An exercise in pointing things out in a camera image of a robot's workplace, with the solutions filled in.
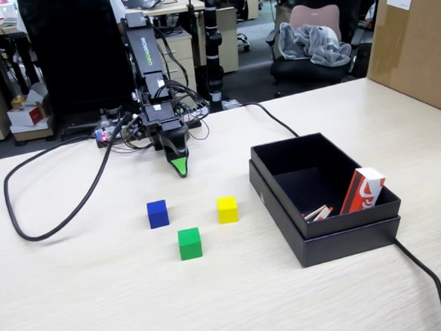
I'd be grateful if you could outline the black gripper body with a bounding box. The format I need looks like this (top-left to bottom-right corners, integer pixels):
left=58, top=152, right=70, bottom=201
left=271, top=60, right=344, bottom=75
left=140, top=101, right=190, bottom=152

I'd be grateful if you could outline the white red small carton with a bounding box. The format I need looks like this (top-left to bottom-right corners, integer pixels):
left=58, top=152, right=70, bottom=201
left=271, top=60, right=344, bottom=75
left=6, top=103, right=51, bottom=132

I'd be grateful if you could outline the black box lid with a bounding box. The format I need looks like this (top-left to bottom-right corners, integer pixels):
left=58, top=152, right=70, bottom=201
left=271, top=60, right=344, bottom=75
left=248, top=149, right=404, bottom=272

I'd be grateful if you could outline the red white matchbox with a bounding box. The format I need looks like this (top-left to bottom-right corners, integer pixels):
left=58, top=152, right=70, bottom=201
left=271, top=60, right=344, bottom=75
left=336, top=166, right=390, bottom=215

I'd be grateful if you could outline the thick black power cable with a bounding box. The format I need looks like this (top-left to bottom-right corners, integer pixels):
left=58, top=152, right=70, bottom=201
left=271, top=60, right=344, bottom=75
left=238, top=89, right=441, bottom=331

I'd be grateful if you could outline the tall black office chair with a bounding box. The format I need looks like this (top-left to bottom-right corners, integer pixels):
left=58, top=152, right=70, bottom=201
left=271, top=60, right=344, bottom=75
left=17, top=0, right=140, bottom=144

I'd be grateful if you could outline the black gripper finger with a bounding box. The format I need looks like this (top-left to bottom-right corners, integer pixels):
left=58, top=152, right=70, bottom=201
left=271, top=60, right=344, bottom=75
left=163, top=147, right=190, bottom=180
left=159, top=125, right=192, bottom=161

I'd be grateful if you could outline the black armrest office chair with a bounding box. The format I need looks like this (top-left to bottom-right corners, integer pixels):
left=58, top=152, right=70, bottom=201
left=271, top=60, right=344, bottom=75
left=263, top=0, right=383, bottom=97

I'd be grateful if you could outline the robot base circuit board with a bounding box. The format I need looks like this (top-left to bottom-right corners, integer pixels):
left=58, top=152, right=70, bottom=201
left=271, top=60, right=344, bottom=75
left=93, top=113, right=205, bottom=150

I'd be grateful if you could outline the yellow cube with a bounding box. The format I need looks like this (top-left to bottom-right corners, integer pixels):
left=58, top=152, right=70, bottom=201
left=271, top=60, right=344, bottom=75
left=216, top=196, right=239, bottom=224

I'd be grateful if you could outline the thin black stand pole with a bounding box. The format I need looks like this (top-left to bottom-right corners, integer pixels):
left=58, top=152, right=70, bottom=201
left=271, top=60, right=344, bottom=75
left=186, top=0, right=203, bottom=68

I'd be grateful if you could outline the blue cube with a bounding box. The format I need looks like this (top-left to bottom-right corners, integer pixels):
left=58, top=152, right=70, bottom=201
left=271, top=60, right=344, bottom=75
left=146, top=199, right=171, bottom=230

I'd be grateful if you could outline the large brown cardboard box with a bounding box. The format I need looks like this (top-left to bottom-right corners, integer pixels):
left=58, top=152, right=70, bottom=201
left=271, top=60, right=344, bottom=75
left=359, top=0, right=441, bottom=125

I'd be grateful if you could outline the wooden laptop desk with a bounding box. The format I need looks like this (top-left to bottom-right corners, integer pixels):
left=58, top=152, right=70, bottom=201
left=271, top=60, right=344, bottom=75
left=112, top=0, right=207, bottom=20

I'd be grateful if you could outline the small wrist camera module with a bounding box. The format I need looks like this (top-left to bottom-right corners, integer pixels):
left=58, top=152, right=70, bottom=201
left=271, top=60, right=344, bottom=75
left=119, top=116, right=144, bottom=142

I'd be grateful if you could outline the black jointed pole stand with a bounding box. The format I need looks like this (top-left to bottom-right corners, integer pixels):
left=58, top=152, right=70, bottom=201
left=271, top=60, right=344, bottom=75
left=200, top=0, right=228, bottom=113

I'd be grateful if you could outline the pink chair cushion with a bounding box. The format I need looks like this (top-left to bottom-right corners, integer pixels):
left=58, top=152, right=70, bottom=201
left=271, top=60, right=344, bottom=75
left=288, top=2, right=344, bottom=45

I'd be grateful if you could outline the thick black camera cable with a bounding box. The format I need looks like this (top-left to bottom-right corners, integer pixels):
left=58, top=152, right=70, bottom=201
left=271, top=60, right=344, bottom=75
left=0, top=110, right=141, bottom=245

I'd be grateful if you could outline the grey blanket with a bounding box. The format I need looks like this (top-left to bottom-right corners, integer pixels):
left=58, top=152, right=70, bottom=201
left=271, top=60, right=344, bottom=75
left=277, top=17, right=353, bottom=71

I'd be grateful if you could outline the green cube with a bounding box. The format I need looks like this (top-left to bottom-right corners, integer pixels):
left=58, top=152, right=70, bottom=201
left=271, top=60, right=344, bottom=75
left=177, top=227, right=204, bottom=261

